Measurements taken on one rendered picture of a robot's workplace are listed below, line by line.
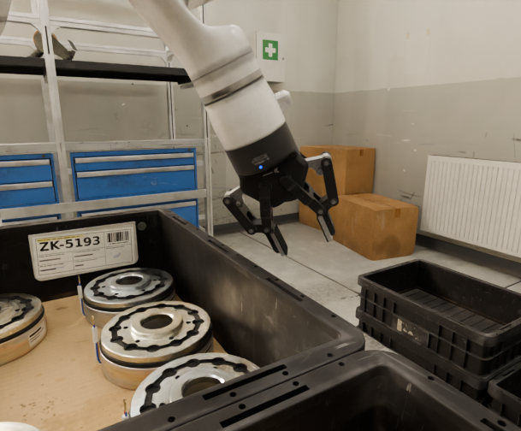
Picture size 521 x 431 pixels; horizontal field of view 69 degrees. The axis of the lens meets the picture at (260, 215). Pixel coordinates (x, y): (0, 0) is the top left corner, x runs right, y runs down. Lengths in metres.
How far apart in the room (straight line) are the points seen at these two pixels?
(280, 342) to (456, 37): 3.21
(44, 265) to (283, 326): 0.34
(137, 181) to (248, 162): 1.99
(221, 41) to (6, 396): 0.36
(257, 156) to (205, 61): 0.10
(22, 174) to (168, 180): 0.76
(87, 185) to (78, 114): 0.94
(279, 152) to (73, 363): 0.29
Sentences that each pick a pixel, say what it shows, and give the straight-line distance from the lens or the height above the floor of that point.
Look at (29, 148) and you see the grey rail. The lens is 2.27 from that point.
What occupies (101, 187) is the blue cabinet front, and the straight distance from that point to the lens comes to 2.34.
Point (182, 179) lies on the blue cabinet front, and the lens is 2.45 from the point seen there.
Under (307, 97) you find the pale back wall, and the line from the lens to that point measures 3.99.
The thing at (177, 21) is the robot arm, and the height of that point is 1.14.
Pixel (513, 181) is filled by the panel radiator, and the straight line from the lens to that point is 2.99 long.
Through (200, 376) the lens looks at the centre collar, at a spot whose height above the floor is 0.87.
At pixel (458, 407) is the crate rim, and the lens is 0.20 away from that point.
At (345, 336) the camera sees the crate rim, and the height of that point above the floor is 0.93.
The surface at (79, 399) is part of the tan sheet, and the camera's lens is 0.37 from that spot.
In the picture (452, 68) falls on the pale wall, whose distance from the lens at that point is 3.37.
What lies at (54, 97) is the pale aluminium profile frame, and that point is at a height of 1.16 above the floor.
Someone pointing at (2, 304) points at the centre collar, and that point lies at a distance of 0.48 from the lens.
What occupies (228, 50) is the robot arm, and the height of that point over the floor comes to 1.12.
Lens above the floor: 1.05
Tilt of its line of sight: 14 degrees down
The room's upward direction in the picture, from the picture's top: straight up
